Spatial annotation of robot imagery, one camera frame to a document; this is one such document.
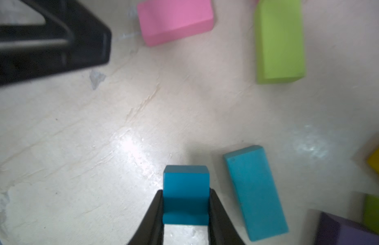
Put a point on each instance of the light green long block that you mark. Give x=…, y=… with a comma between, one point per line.
x=279, y=37

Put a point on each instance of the pink long block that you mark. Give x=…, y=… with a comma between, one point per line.
x=162, y=21

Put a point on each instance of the small teal cube block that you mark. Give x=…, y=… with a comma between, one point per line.
x=186, y=195

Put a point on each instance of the purple block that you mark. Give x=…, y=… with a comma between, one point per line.
x=335, y=230

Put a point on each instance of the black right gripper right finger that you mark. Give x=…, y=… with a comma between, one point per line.
x=221, y=229

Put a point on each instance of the teal long block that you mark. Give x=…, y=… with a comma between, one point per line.
x=256, y=193

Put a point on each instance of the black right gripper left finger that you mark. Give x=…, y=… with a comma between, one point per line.
x=151, y=228

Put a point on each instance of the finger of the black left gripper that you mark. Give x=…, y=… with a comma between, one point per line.
x=71, y=38

